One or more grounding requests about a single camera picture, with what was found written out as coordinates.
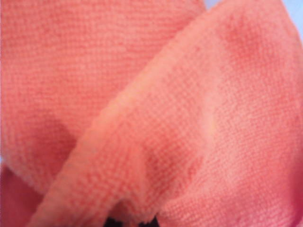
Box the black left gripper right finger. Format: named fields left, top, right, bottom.
left=138, top=214, right=160, bottom=227

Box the orange microfibre rag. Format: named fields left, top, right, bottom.
left=0, top=0, right=303, bottom=227

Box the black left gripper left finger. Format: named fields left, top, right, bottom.
left=104, top=214, right=130, bottom=227

